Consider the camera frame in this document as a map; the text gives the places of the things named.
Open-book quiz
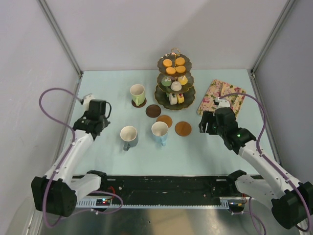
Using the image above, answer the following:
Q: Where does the wooden coaster stack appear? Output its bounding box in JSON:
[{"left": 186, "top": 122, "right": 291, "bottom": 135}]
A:
[{"left": 175, "top": 121, "right": 192, "bottom": 137}]

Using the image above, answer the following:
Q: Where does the light wooden coaster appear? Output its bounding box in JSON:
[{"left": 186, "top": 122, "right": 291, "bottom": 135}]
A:
[{"left": 156, "top": 115, "right": 173, "bottom": 128}]

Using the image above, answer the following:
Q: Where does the grey mug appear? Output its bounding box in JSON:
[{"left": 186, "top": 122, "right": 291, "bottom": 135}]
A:
[{"left": 120, "top": 126, "right": 138, "bottom": 151}]

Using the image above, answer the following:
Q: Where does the white cup pastry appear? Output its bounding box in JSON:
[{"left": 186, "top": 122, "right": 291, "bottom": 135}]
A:
[{"left": 168, "top": 94, "right": 178, "bottom": 105}]

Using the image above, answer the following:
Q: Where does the dark walnut coaster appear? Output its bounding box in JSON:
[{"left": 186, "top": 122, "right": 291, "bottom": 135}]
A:
[
  {"left": 131, "top": 97, "right": 148, "bottom": 108},
  {"left": 145, "top": 104, "right": 161, "bottom": 118}
]

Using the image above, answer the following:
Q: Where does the white cupcake pastry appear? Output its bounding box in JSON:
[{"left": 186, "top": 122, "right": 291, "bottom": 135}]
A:
[{"left": 171, "top": 81, "right": 181, "bottom": 91}]

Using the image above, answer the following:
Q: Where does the yellow round pastry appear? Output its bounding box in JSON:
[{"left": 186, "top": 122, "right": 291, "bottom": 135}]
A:
[{"left": 178, "top": 75, "right": 188, "bottom": 86}]

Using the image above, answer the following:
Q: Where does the green mug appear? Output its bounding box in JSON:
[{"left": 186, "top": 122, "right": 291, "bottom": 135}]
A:
[{"left": 130, "top": 84, "right": 145, "bottom": 106}]

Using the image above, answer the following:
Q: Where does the orange macaron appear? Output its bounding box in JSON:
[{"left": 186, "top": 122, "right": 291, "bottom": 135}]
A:
[
  {"left": 163, "top": 59, "right": 173, "bottom": 68},
  {"left": 175, "top": 57, "right": 185, "bottom": 66},
  {"left": 176, "top": 66, "right": 186, "bottom": 73},
  {"left": 166, "top": 67, "right": 176, "bottom": 75}
]

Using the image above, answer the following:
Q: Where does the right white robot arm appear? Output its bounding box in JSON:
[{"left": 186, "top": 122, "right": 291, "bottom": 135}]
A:
[{"left": 199, "top": 107, "right": 313, "bottom": 229}]

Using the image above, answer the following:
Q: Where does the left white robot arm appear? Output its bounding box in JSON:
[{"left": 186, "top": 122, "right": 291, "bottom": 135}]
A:
[{"left": 31, "top": 99, "right": 112, "bottom": 217}]

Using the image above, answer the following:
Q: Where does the floral rectangular tray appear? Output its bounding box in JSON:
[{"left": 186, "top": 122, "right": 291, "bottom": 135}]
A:
[{"left": 197, "top": 79, "right": 246, "bottom": 117}]

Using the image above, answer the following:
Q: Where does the blue mug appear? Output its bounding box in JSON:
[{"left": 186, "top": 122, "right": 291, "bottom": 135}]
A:
[{"left": 151, "top": 121, "right": 169, "bottom": 146}]

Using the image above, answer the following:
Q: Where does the three-tier dark cake stand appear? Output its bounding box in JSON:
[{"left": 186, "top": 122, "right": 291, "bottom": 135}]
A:
[{"left": 154, "top": 47, "right": 196, "bottom": 111}]

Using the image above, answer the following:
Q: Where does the circuit board with leds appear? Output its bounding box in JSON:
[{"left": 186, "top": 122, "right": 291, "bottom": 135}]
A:
[{"left": 96, "top": 198, "right": 111, "bottom": 206}]

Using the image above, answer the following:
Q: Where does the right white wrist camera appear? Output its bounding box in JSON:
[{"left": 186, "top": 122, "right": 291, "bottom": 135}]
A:
[{"left": 214, "top": 97, "right": 230, "bottom": 109}]

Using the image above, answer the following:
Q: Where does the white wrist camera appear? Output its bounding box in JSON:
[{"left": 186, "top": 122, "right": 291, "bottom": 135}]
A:
[
  {"left": 214, "top": 97, "right": 230, "bottom": 109},
  {"left": 81, "top": 94, "right": 95, "bottom": 106}
]

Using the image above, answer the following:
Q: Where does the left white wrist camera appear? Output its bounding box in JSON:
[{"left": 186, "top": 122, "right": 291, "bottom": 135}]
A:
[{"left": 81, "top": 94, "right": 95, "bottom": 106}]

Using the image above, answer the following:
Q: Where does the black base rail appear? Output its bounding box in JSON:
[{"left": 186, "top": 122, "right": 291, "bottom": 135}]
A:
[{"left": 88, "top": 175, "right": 247, "bottom": 208}]

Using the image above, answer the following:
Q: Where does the left aluminium frame post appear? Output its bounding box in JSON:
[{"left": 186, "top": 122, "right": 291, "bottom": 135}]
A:
[{"left": 37, "top": 0, "right": 83, "bottom": 78}]

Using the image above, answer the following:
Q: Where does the aluminium frame post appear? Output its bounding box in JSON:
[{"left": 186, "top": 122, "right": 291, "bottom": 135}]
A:
[
  {"left": 37, "top": 0, "right": 83, "bottom": 78},
  {"left": 250, "top": 0, "right": 298, "bottom": 78}
]

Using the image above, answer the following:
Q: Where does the right aluminium frame post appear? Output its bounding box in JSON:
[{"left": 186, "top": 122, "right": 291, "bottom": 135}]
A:
[{"left": 250, "top": 0, "right": 298, "bottom": 78}]

